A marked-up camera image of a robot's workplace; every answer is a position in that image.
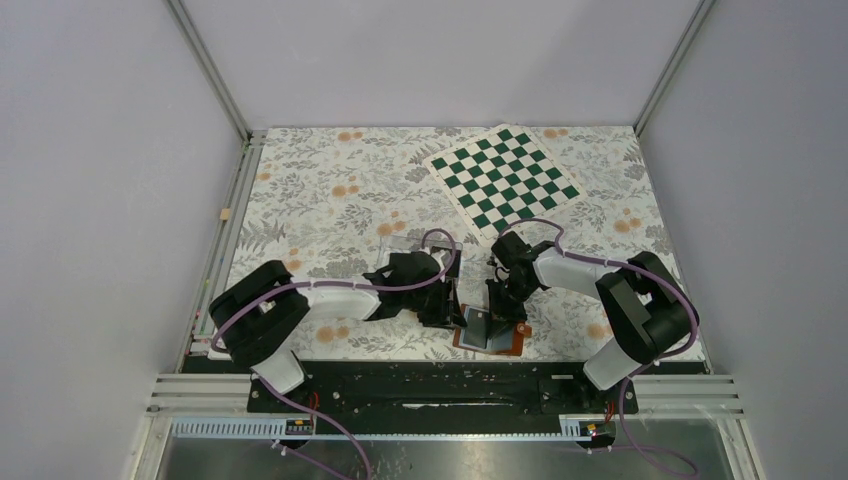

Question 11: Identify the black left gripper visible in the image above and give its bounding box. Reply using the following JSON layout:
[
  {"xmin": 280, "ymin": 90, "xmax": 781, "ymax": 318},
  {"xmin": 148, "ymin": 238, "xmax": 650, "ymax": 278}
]
[{"xmin": 404, "ymin": 276, "xmax": 467, "ymax": 330}]

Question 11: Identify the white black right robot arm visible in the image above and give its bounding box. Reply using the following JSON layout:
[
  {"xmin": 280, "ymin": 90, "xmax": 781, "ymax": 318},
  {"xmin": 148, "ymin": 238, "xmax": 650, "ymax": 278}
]
[{"xmin": 487, "ymin": 232, "xmax": 700, "ymax": 412}]

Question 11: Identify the brown leather card holder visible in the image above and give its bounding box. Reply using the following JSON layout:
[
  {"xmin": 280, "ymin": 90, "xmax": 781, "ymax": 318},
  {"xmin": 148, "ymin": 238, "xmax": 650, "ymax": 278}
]
[{"xmin": 452, "ymin": 304, "xmax": 533, "ymax": 357}]

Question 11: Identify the clear acrylic card box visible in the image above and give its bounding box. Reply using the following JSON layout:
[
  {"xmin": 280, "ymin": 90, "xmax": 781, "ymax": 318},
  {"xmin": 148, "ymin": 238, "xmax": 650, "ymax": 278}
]
[{"xmin": 375, "ymin": 233, "xmax": 463, "ymax": 281}]

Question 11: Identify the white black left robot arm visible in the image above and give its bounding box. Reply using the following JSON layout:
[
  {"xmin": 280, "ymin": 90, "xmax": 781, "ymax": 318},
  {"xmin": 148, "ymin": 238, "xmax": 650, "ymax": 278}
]
[{"xmin": 209, "ymin": 247, "xmax": 465, "ymax": 411}]

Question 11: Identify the white slotted cable duct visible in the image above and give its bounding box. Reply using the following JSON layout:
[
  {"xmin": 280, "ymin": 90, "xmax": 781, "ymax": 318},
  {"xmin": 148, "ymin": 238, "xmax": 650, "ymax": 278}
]
[{"xmin": 172, "ymin": 413, "xmax": 601, "ymax": 442}]

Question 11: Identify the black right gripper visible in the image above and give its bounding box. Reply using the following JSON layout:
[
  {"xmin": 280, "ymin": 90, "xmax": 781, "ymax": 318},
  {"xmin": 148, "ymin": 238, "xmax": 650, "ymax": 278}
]
[{"xmin": 486, "ymin": 276, "xmax": 538, "ymax": 340}]

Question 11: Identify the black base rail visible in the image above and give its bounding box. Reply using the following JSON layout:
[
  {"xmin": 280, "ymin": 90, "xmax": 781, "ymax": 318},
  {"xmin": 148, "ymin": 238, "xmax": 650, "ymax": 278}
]
[{"xmin": 288, "ymin": 360, "xmax": 639, "ymax": 435}]

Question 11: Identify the green white checkered mat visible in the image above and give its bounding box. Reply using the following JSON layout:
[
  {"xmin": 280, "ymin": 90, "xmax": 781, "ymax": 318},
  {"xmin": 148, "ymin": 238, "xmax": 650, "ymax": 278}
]
[{"xmin": 422, "ymin": 124, "xmax": 586, "ymax": 245}]

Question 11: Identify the black VIP credit card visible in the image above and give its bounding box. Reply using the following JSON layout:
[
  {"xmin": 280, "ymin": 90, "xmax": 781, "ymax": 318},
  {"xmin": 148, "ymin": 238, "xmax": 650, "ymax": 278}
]
[{"xmin": 459, "ymin": 308, "xmax": 491, "ymax": 350}]

